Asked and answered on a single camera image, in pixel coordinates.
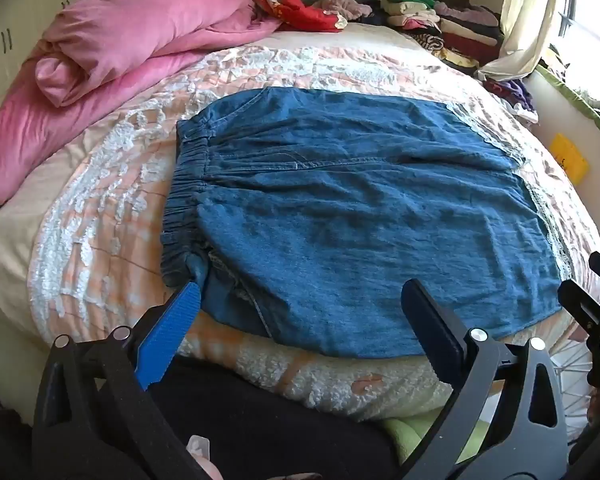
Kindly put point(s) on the green windowsill cloth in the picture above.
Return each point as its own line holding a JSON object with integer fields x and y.
{"x": 580, "y": 97}

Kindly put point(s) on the pink white printed blanket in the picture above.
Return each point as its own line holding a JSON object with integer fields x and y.
{"x": 105, "y": 200}

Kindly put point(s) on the red patterned cloth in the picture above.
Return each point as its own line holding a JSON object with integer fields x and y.
{"x": 307, "y": 16}

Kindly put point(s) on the yellow card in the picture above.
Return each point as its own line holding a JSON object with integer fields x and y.
{"x": 569, "y": 156}

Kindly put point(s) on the light green cloth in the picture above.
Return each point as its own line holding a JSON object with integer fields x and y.
{"x": 405, "y": 435}

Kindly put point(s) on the blue denim pants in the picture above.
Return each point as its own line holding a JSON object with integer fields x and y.
{"x": 355, "y": 210}

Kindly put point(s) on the purple clothes pile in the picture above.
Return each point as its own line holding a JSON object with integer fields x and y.
{"x": 515, "y": 92}

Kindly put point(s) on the cream bed sheet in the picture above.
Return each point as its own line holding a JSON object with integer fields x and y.
{"x": 10, "y": 250}

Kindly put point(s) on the pink duvet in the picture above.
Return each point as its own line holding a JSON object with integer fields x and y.
{"x": 120, "y": 25}

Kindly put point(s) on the person's black clothing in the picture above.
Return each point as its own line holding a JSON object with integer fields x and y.
{"x": 280, "y": 430}

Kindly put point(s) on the stack of folded clothes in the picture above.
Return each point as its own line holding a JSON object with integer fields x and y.
{"x": 455, "y": 25}

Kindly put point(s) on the cream curtain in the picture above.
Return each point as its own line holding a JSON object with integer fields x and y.
{"x": 530, "y": 15}

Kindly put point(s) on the mauve plush cloth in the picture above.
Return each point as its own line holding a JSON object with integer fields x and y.
{"x": 342, "y": 4}

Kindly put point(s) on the white spoked wheel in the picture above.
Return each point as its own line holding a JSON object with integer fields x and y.
{"x": 572, "y": 400}

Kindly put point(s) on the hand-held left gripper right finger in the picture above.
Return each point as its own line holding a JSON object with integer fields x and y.
{"x": 430, "y": 322}

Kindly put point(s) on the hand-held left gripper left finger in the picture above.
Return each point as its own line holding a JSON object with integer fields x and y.
{"x": 172, "y": 335}

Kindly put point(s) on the cream wardrobe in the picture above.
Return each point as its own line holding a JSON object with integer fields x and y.
{"x": 10, "y": 60}

